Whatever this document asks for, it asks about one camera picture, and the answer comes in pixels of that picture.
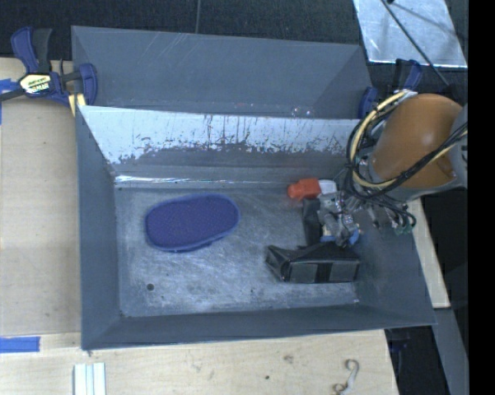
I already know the dark spray bottle red nozzle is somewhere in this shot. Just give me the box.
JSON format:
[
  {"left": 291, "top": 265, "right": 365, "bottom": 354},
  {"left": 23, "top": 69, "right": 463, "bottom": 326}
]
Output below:
[{"left": 287, "top": 178, "right": 339, "bottom": 247}]

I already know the black rectangular box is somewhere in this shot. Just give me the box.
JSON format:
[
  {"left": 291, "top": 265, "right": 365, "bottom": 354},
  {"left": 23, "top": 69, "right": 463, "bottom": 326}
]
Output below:
[{"left": 264, "top": 243, "right": 362, "bottom": 285}]

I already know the blue oval cloth pad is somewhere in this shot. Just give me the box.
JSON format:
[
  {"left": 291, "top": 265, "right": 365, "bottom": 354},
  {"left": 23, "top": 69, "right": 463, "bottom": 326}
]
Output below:
[{"left": 143, "top": 193, "right": 242, "bottom": 253}]

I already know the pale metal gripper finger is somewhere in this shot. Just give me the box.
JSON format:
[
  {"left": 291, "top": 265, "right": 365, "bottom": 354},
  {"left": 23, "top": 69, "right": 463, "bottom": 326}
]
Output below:
[
  {"left": 338, "top": 215, "right": 361, "bottom": 249},
  {"left": 318, "top": 207, "right": 341, "bottom": 240}
]

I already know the metal wire hook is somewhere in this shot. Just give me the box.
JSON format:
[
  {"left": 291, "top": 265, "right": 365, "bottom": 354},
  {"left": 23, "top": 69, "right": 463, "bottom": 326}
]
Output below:
[{"left": 332, "top": 359, "right": 361, "bottom": 395}]

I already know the grey metal bin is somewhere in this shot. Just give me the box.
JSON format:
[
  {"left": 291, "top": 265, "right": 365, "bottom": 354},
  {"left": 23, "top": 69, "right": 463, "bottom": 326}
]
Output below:
[{"left": 70, "top": 25, "right": 438, "bottom": 351}]

